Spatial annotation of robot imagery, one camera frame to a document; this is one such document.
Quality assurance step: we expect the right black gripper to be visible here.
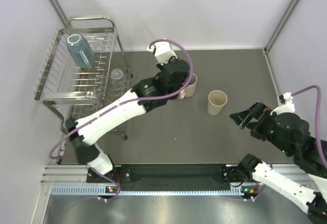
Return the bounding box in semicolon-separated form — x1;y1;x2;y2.
229;100;292;156

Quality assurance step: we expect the beige plastic cup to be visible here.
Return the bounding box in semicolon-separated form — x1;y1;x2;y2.
207;90;228;115

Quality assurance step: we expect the left aluminium frame post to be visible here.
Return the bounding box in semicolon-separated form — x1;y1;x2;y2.
49;0;68;28

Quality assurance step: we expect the grey slotted cable duct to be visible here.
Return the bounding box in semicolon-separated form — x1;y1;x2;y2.
51;185;259;196

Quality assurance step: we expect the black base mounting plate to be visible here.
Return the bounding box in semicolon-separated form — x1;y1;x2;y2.
86;163;268;191

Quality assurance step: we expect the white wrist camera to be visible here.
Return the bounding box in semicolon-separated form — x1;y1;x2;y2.
147;41;177;65
270;92;295;115

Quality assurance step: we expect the right aluminium frame post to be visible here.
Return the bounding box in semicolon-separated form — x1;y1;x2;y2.
262;0;313;54

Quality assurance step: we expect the pink mug lavender inside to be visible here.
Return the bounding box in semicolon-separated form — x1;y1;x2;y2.
178;74;197;99

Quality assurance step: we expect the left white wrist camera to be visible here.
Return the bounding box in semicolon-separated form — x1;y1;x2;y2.
147;41;177;65

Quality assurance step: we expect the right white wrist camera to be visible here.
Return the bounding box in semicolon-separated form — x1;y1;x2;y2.
270;92;295;115

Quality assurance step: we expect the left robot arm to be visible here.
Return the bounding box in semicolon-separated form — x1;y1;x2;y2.
65;58;190;182

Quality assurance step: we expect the teal ceramic mug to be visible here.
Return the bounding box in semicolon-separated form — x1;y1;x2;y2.
66;34;96;70

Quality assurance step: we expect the aluminium frame post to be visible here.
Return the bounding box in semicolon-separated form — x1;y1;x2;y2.
262;0;313;54
49;0;68;28

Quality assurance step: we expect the clear glass cup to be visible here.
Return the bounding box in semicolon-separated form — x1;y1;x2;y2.
109;68;128;91

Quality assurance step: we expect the steel dish rack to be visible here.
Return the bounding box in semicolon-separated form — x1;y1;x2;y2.
34;15;133;134

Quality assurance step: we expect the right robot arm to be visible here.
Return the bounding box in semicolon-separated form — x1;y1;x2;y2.
226;102;326;223

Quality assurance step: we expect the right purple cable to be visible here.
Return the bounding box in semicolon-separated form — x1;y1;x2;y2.
242;85;327;201

